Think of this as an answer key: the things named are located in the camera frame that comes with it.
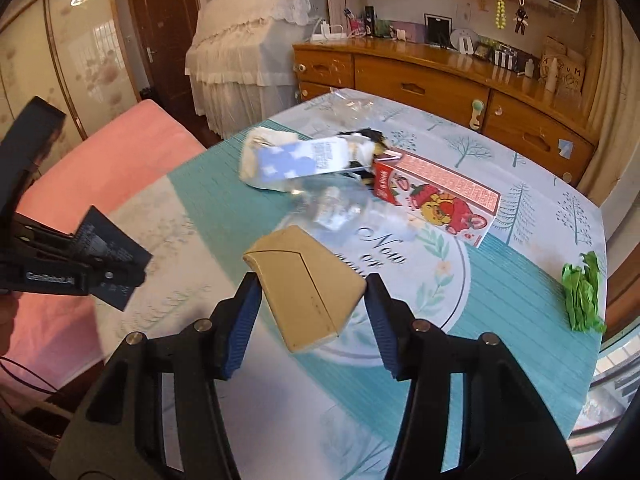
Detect black gold wrapper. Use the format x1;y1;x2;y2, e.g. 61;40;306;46
340;127;396;186

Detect wooden dresser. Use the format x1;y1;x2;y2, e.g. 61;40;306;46
292;42;598;188

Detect clear wrapper with white label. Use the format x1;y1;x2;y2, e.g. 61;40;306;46
285;180;416;241

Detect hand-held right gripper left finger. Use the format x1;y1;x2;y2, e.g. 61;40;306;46
50;271;263;480

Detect green crumpled wrapper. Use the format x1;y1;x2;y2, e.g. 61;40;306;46
560;251;608;335

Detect beige cardboard box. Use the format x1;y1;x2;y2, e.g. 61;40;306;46
242;225;368;353

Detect thin black cable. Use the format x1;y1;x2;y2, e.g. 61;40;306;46
0;357;58;396

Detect blue white dotted packet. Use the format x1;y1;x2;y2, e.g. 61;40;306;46
239;137;351;192

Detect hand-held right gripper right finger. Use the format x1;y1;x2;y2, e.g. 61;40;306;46
364;272;578;480

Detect strawberry print carton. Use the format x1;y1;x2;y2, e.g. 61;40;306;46
371;147;502;249

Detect black packet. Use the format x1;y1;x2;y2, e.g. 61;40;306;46
75;205;153;311

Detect beige curtain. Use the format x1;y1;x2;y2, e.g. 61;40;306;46
575;0;640;206

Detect floral sliding door wardrobe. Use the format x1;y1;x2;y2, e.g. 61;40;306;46
0;0;141;171

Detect brown wooden door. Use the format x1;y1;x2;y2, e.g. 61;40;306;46
125;0;201;131

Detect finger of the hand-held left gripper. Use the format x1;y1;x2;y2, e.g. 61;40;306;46
81;261;147;294
14;212;95;267

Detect tree print tablecloth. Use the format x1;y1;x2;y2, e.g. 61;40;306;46
102;89;608;480

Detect window with metal grille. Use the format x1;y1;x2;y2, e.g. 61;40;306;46
565;330;640;456

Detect black picture frame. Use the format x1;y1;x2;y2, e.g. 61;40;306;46
424;14;455;47

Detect white power strip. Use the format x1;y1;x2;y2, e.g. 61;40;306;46
310;20;348;42

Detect white oval ornament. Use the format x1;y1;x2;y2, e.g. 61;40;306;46
451;29;478;55

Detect brown paper bags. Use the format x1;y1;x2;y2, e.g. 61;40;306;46
539;35;587;101

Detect lace covered piano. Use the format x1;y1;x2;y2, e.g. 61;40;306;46
185;0;331;138

